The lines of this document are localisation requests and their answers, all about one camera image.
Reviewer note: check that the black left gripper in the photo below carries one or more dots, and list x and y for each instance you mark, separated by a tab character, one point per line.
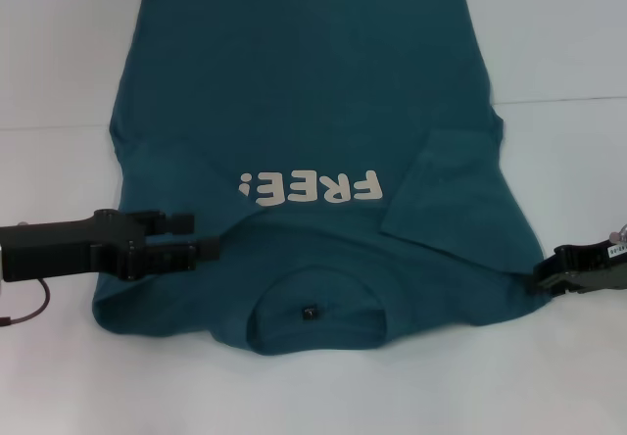
59	249

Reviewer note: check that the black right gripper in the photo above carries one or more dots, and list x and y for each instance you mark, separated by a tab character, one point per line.
595	263

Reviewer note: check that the teal shirt with FREE print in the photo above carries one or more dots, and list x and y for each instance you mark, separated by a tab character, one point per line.
303	87

